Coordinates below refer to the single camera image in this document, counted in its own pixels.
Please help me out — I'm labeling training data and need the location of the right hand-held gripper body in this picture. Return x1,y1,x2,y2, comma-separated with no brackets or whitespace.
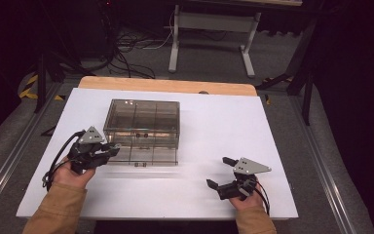
216,157,273,201

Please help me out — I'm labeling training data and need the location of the white floor cable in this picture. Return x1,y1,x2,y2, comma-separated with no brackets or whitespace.
141,12,177,51

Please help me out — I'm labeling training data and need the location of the white table cover board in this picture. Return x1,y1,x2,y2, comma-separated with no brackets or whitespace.
16,87,299,221

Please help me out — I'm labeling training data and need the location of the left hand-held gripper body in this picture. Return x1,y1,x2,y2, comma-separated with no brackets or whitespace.
66,125,109,176

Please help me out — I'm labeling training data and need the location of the aluminium floor rail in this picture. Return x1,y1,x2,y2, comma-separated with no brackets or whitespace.
0,82,63,222
287,95,355,234

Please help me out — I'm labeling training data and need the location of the yellow black floor tape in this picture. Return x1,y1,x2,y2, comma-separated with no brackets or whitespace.
18,74,66,102

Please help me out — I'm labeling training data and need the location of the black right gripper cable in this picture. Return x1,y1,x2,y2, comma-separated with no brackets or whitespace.
254,180,272,216

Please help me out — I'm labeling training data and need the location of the smoky clear drawer cabinet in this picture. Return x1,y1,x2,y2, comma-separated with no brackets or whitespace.
102,98,181,150

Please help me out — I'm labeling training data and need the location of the smoky clear plastic drawer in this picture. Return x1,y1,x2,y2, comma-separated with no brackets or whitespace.
107,141,180,168

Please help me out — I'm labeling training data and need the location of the bundle of black floor cables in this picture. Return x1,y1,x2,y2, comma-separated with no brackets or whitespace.
96,27,157,80

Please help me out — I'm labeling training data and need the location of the person's right hand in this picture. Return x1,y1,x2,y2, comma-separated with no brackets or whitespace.
228,185,265,213

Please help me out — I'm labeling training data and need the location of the black metal stand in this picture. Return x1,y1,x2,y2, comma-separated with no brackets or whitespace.
33,45,87,114
255,18,318,127

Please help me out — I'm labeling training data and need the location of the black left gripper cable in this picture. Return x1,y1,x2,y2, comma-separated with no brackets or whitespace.
41,130,86,192

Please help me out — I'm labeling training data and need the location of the white metal desk frame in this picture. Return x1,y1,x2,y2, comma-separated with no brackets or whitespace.
168,4,263,79

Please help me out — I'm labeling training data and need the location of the person's left hand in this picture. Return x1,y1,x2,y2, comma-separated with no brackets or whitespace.
52,157,96,189

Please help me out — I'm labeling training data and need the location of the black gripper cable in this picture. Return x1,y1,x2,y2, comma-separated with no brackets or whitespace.
254,180,272,216
41,130,86,192

